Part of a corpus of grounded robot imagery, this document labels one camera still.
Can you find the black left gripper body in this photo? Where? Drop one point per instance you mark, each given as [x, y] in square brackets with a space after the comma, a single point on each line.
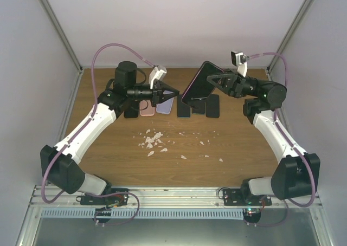
[157, 91]

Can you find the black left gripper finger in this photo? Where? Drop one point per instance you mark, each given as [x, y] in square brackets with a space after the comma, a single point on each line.
[167, 96]
[163, 86]

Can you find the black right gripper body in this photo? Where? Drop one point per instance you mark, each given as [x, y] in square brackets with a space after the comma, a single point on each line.
[237, 88]

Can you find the lavender phone case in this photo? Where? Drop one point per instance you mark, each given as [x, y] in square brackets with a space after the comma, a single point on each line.
[165, 107]

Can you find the pink phone case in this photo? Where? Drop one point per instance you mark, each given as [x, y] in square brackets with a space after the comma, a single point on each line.
[146, 109]

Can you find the black phone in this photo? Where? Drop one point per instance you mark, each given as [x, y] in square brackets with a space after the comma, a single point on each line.
[199, 88]
[212, 106]

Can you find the black phone case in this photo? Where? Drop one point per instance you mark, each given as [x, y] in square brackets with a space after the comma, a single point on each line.
[131, 113]

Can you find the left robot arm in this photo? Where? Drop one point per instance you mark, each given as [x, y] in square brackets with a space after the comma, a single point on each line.
[60, 163]

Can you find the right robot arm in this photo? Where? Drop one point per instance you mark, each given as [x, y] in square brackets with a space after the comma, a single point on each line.
[297, 172]

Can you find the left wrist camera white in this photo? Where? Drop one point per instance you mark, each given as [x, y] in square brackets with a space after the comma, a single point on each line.
[158, 73]

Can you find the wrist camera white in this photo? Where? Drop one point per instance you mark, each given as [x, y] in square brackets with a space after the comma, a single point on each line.
[239, 59]
[158, 73]

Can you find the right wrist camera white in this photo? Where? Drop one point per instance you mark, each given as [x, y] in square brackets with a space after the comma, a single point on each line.
[239, 59]

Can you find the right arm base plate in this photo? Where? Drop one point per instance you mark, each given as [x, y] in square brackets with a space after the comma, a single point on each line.
[252, 206]

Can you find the grey slotted cable duct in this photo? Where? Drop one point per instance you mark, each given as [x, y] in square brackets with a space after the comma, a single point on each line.
[126, 213]

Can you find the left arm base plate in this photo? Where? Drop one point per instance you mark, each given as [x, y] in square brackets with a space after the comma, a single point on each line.
[110, 199]

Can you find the aluminium rail frame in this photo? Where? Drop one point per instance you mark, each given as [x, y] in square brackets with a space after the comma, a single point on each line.
[280, 224]

